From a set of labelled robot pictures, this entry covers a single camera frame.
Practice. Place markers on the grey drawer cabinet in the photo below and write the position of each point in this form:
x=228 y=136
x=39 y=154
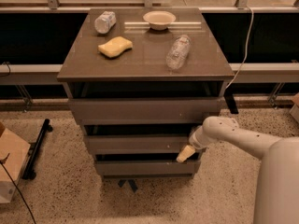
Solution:
x=141 y=72

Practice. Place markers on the grey top drawer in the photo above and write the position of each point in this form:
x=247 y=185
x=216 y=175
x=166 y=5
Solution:
x=143 y=111

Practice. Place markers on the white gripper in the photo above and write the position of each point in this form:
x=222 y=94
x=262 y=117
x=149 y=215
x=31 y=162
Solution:
x=195 y=141

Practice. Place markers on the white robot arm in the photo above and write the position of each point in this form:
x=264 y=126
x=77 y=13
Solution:
x=277 y=192

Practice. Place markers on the grey bottom drawer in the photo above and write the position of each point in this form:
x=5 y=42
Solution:
x=146 y=168

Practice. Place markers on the black bracket foot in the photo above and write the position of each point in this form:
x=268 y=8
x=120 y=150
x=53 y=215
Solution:
x=231 y=104

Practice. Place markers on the white bowl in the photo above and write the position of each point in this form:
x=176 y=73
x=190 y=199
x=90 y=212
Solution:
x=159 y=20

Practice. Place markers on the clear bottle with red label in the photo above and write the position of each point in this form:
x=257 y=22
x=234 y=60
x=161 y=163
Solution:
x=178 y=53

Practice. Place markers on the grey drawer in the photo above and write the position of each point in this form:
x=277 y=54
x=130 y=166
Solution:
x=143 y=111
x=135 y=144
x=146 y=168

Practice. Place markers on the yellow sponge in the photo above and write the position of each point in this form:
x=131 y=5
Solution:
x=115 y=47

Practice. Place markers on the cardboard box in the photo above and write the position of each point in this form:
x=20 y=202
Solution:
x=14 y=152

